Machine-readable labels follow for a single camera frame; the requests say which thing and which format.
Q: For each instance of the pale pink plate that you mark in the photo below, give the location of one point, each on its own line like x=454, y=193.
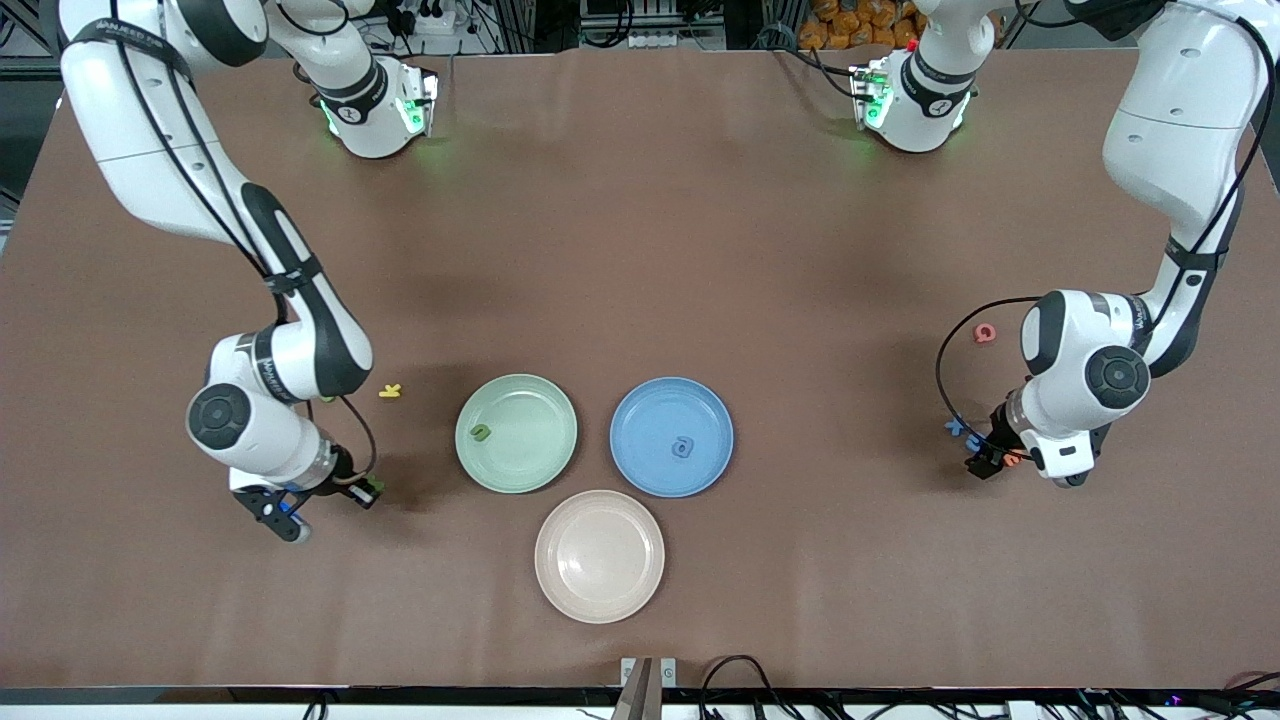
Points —
x=600, y=556

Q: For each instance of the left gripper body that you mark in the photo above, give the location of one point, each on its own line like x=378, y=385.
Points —
x=997, y=440

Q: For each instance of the pale green plate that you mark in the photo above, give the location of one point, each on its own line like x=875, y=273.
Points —
x=530, y=470

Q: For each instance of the brown table cover sheet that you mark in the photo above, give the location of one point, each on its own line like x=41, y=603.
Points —
x=640, y=250

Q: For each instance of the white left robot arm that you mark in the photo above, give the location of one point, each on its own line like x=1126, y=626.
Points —
x=1170, y=140

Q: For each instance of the blue letter P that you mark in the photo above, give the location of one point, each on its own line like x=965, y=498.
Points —
x=682, y=446

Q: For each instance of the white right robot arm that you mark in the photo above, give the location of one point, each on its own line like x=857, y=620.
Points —
x=120, y=130

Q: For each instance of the blue plate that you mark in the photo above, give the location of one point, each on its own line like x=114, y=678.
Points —
x=650, y=480

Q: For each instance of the dark equipment rack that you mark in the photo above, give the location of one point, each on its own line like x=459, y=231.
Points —
x=700, y=15

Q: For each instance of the metal table clamp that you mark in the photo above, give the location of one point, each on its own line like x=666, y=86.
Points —
x=648, y=680

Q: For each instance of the white power strip with plugs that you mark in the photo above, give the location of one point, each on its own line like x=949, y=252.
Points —
x=420, y=22

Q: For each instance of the red letter Q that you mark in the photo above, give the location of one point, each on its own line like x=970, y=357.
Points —
x=985, y=333

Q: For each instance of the pile of orange fruit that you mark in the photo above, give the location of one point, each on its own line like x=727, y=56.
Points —
x=860, y=25

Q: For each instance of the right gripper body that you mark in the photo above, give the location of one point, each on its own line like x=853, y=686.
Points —
x=346, y=471

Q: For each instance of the aluminium frame post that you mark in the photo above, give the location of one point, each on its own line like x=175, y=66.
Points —
x=520, y=25

